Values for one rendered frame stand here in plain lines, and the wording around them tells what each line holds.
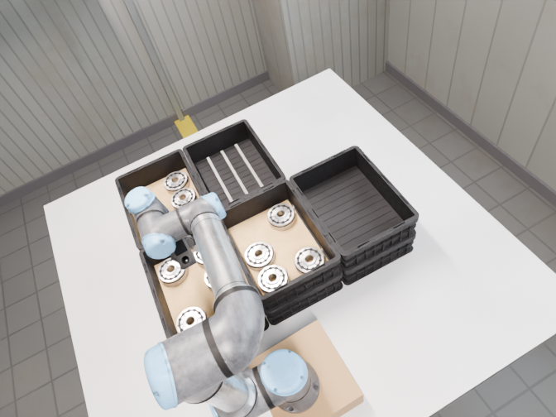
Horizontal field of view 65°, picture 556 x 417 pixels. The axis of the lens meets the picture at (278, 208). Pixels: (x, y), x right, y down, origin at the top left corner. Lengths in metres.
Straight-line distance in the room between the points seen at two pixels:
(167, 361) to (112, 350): 0.95
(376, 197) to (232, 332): 1.00
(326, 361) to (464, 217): 0.78
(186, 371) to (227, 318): 0.11
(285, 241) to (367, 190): 0.37
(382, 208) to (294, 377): 0.73
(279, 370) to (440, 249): 0.81
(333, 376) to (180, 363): 0.69
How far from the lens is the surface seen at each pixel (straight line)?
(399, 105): 3.27
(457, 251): 1.72
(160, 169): 1.90
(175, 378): 0.83
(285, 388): 1.19
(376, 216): 1.62
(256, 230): 1.63
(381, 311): 1.58
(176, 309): 1.57
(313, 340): 1.45
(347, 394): 1.41
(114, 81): 3.23
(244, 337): 0.82
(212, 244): 0.98
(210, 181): 1.84
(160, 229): 1.11
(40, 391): 2.76
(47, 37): 3.05
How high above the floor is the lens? 2.16
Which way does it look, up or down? 53 degrees down
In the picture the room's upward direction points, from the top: 16 degrees counter-clockwise
